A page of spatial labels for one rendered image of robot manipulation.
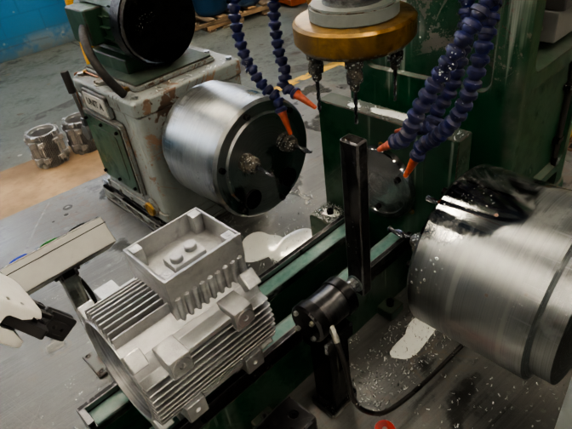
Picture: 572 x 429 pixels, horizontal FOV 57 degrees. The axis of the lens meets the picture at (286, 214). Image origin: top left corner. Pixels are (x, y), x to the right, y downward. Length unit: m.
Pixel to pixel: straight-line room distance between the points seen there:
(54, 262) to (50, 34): 5.55
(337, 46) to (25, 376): 0.81
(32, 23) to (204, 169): 5.39
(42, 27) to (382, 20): 5.71
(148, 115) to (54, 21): 5.26
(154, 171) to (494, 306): 0.77
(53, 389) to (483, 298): 0.76
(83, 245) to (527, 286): 0.65
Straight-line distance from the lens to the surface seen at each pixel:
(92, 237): 0.90
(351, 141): 0.64
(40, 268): 0.89
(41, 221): 1.54
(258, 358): 0.76
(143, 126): 1.13
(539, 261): 0.65
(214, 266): 0.68
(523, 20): 0.89
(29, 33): 6.31
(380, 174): 0.97
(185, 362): 0.66
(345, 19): 0.75
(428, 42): 0.99
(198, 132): 1.01
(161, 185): 1.19
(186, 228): 0.76
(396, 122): 0.91
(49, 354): 1.14
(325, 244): 1.00
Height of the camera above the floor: 1.56
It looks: 36 degrees down
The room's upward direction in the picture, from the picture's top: 8 degrees counter-clockwise
